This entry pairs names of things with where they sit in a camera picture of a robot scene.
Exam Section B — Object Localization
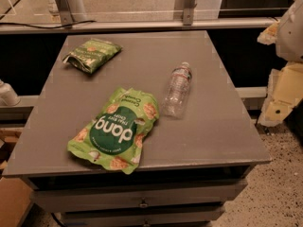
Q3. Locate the dark green jalapeno chip bag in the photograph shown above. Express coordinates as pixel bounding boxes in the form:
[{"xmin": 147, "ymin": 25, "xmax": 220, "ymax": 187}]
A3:
[{"xmin": 62, "ymin": 39, "xmax": 122, "ymax": 75}]

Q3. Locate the left metal bracket post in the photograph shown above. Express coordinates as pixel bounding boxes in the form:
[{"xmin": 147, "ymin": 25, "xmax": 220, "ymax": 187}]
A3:
[{"xmin": 55, "ymin": 0, "xmax": 73, "ymax": 27}]

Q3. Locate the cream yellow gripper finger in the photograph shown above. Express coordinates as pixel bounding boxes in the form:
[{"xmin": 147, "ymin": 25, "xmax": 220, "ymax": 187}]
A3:
[{"xmin": 258, "ymin": 62, "xmax": 303, "ymax": 127}]

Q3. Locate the right metal bracket post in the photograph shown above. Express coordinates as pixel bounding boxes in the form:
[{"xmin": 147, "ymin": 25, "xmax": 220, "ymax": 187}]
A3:
[{"xmin": 182, "ymin": 0, "xmax": 196, "ymax": 26}]

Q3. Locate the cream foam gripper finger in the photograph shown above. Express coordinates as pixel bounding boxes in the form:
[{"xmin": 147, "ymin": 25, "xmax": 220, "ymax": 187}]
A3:
[{"xmin": 257, "ymin": 22, "xmax": 279, "ymax": 45}]

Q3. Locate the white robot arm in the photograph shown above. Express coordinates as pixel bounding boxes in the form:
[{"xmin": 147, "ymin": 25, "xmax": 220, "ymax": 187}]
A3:
[{"xmin": 257, "ymin": 0, "xmax": 303, "ymax": 127}]

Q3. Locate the white pipe on left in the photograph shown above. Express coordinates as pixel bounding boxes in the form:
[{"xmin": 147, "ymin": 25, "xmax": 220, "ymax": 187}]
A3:
[{"xmin": 0, "ymin": 79, "xmax": 20, "ymax": 106}]

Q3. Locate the clear plastic water bottle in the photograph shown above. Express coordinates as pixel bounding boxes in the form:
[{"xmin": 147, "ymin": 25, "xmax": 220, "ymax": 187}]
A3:
[{"xmin": 162, "ymin": 62, "xmax": 192, "ymax": 118}]

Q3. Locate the metal bracket post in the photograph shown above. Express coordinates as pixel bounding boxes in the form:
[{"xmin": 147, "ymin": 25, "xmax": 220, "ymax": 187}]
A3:
[
  {"xmin": 55, "ymin": 0, "xmax": 73, "ymax": 27},
  {"xmin": 182, "ymin": 0, "xmax": 196, "ymax": 26}
]

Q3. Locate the black cable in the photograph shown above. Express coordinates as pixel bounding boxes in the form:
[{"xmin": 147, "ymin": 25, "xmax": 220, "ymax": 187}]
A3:
[{"xmin": 0, "ymin": 19, "xmax": 97, "ymax": 29}]

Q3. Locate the brown cardboard box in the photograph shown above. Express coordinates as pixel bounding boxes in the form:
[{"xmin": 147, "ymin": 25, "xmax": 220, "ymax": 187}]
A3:
[{"xmin": 0, "ymin": 129, "xmax": 31, "ymax": 227}]

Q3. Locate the light green dang chip bag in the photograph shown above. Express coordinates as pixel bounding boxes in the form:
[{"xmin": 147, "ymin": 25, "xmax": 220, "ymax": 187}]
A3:
[{"xmin": 67, "ymin": 88, "xmax": 159, "ymax": 174}]

